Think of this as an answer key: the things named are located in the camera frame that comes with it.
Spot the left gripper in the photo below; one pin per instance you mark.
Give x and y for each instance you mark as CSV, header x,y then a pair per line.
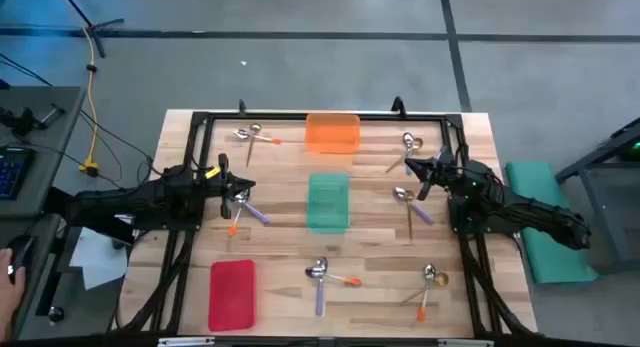
x,y
225,187

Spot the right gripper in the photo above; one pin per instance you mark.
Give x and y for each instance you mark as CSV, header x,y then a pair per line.
x,y
442,172

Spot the gold spoon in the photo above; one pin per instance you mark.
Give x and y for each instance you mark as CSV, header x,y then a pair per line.
x,y
442,279
255,128
418,144
410,222

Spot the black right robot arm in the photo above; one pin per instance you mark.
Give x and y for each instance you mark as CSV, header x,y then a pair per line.
x,y
525,207

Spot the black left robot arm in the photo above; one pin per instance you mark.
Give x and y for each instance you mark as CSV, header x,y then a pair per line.
x,y
125,202

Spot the yellow label tag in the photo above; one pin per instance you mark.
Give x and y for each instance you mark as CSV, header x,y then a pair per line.
x,y
213,173

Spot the black table clamp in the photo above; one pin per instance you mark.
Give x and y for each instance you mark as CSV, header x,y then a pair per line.
x,y
399,106
242,107

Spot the teal plastic bin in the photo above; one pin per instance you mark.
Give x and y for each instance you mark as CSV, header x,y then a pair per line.
x,y
327,202

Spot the orange plastic bin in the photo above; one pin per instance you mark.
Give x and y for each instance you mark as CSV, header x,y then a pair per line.
x,y
332,134

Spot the red plastic bin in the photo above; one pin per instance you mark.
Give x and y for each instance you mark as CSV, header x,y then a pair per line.
x,y
232,297

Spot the black flat monitor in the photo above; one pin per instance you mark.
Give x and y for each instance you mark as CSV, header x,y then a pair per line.
x,y
125,232

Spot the white paper sheet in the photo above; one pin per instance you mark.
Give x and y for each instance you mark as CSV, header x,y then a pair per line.
x,y
95,262

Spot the dark metal cart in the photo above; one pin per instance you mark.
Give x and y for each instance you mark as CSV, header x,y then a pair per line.
x,y
590,159

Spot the grey office desk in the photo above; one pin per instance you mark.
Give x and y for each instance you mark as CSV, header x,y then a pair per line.
x,y
50,137

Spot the black device green light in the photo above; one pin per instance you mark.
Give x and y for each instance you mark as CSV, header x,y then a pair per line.
x,y
631,152

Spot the black tripod stand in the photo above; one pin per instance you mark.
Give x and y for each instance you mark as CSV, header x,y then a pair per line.
x,y
107,23

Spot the black round knob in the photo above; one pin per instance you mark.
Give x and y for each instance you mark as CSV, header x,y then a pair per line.
x,y
56,313

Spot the black computer mouse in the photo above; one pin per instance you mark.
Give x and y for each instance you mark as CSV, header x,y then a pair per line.
x,y
22,247

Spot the black desk-mounted device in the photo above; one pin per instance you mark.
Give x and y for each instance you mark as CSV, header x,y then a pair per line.
x,y
22,121

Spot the black computer keyboard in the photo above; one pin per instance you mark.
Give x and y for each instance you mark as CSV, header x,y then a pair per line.
x,y
12,172

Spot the person's hand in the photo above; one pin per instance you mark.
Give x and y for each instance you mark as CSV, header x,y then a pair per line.
x,y
7,297

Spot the black aluminium table frame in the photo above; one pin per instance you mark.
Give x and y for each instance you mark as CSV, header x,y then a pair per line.
x,y
275,118

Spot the silver metal bracket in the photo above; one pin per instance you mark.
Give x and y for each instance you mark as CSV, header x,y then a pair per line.
x,y
185,342
465,343

